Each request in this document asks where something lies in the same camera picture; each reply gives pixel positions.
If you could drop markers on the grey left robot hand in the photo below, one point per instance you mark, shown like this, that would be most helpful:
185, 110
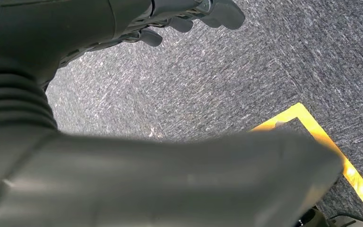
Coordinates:
137, 181

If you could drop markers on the grey robot foot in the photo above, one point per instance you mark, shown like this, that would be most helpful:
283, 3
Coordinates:
350, 221

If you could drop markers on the yellow floor tape square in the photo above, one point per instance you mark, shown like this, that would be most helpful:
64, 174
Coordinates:
356, 178

